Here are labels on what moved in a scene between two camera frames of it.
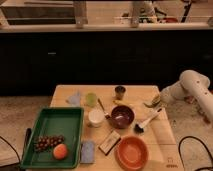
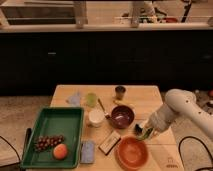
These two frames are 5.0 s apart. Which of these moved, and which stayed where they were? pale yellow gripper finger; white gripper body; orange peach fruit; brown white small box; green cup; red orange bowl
Moved: pale yellow gripper finger; white gripper body
Stayed: red orange bowl; green cup; brown white small box; orange peach fruit
